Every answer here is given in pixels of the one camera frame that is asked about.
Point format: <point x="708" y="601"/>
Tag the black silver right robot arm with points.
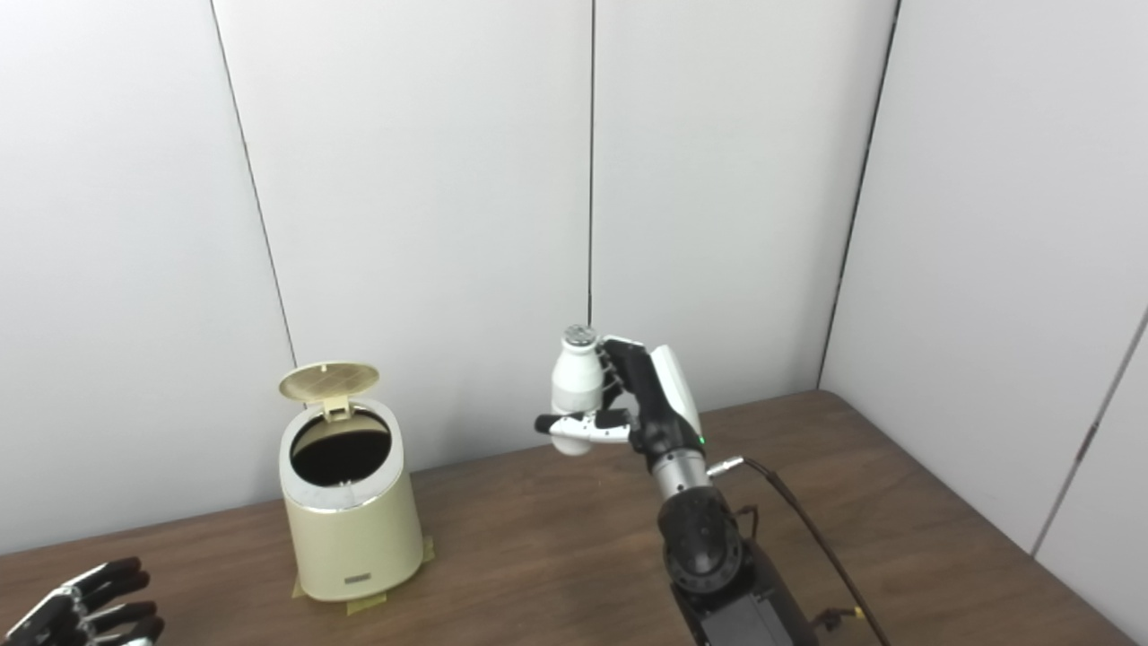
<point x="708" y="547"/>

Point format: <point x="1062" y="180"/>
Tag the cream-colored bin body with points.
<point x="354" y="538"/>

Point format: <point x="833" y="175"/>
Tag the small white plastic bottle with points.
<point x="576" y="381"/>

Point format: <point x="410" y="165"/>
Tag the cream round bin lid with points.
<point x="327" y="381"/>

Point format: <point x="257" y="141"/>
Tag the yellow tape piece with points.
<point x="428" y="549"/>
<point x="366" y="604"/>

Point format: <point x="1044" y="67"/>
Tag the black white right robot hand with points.
<point x="659" y="404"/>

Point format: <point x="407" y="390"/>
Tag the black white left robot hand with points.
<point x="81" y="610"/>

